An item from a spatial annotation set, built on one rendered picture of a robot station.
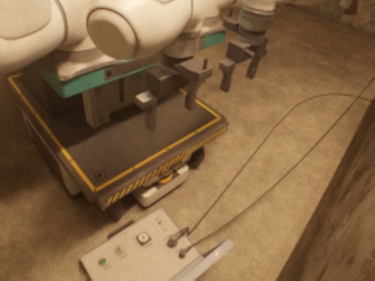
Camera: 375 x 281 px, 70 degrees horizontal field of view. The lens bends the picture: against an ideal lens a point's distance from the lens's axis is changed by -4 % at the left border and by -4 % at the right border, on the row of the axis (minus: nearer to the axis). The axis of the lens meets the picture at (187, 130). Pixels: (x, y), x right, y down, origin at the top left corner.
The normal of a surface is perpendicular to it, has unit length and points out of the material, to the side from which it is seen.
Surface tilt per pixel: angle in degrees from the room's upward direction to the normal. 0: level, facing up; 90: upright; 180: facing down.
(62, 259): 0
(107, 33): 98
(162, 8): 58
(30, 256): 0
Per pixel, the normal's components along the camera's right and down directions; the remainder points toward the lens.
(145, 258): 0.11, -0.73
